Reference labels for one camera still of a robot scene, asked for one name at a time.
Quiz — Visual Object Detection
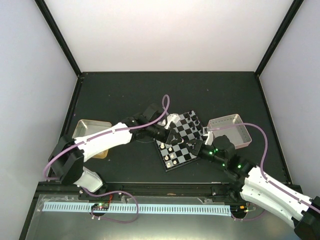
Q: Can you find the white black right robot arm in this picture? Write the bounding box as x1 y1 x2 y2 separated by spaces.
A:
186 135 320 240

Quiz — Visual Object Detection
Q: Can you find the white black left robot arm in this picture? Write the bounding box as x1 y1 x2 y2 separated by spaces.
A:
48 104 183 200

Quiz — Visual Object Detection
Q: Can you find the black grey chess board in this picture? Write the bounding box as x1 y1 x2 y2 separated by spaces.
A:
155 113 204 172

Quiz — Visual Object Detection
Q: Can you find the black chess pieces group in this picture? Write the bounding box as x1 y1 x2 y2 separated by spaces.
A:
183 110 203 140

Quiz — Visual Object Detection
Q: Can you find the right controller circuit board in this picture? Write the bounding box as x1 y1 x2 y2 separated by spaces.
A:
230 204 257 213

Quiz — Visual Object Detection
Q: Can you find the controller circuit board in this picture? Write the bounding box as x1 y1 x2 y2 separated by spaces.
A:
230 204 257 213
91 203 110 211

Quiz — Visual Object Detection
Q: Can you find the left controller circuit board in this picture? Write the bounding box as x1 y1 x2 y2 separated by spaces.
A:
91 203 110 211

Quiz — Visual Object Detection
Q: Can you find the pink metal tray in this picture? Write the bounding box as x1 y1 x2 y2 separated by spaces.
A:
207 114 252 150

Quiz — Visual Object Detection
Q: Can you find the gold rimmed metal tin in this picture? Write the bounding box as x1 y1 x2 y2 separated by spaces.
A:
72 119 112 159

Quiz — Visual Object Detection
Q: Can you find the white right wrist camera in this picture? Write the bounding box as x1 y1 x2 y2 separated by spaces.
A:
202 126 215 146

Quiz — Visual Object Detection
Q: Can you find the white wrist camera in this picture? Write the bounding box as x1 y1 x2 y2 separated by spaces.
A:
202 126 215 146
158 113 181 130

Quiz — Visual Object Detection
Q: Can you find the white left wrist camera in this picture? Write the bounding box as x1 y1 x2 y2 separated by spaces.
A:
158 113 181 130

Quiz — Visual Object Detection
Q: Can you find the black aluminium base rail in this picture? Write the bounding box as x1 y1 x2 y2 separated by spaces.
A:
34 181 242 203

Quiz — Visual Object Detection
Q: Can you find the white slotted cable duct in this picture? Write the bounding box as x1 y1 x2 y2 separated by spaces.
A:
42 202 231 217

